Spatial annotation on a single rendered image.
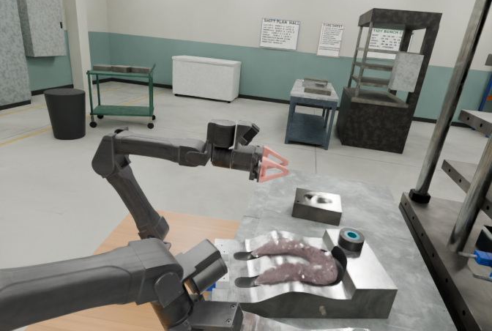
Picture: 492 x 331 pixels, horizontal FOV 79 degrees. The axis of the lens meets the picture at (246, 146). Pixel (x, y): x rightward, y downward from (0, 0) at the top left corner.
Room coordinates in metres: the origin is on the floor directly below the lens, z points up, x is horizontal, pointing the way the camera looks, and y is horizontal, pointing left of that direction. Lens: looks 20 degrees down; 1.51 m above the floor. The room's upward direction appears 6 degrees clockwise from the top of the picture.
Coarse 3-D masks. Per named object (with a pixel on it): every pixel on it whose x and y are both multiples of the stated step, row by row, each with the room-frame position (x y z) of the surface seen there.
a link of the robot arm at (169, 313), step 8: (192, 280) 0.37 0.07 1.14; (184, 288) 0.37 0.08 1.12; (192, 288) 0.37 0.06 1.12; (184, 296) 0.36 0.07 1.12; (152, 304) 0.34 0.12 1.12; (160, 304) 0.33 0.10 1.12; (168, 304) 0.34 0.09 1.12; (176, 304) 0.34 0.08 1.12; (184, 304) 0.35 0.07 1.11; (160, 312) 0.33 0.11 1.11; (168, 312) 0.34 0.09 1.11; (176, 312) 0.34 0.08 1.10; (184, 312) 0.35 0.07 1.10; (160, 320) 0.34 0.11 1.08; (168, 320) 0.33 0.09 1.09; (176, 320) 0.34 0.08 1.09
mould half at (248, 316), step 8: (248, 312) 0.54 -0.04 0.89; (248, 320) 0.52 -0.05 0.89; (256, 320) 0.52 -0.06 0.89; (264, 320) 0.52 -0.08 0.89; (272, 320) 0.53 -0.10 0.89; (248, 328) 0.50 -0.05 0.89; (256, 328) 0.50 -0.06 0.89; (264, 328) 0.50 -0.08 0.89; (272, 328) 0.50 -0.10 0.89; (280, 328) 0.51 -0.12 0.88; (288, 328) 0.51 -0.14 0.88; (296, 328) 0.51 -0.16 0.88; (344, 328) 0.49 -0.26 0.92; (352, 328) 0.49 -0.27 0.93; (360, 328) 0.49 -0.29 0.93
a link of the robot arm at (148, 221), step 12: (120, 156) 0.77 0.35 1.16; (120, 168) 0.75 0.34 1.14; (108, 180) 0.74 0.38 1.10; (120, 180) 0.74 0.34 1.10; (132, 180) 0.77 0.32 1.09; (120, 192) 0.75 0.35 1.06; (132, 192) 0.75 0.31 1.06; (132, 204) 0.74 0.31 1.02; (144, 204) 0.76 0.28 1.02; (132, 216) 0.75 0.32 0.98; (144, 216) 0.74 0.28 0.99; (156, 216) 0.77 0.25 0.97; (144, 228) 0.73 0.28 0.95; (156, 228) 0.73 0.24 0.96; (168, 228) 0.79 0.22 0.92
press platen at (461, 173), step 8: (448, 160) 1.36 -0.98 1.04; (448, 168) 1.31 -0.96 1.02; (456, 168) 1.26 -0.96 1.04; (464, 168) 1.27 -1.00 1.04; (472, 168) 1.28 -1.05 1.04; (456, 176) 1.22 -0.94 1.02; (464, 176) 1.17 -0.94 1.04; (472, 176) 1.18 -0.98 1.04; (464, 184) 1.14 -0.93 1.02; (488, 192) 1.04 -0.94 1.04; (488, 200) 0.97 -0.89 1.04; (480, 208) 0.99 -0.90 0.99; (488, 208) 0.96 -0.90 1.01; (488, 216) 0.94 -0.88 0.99
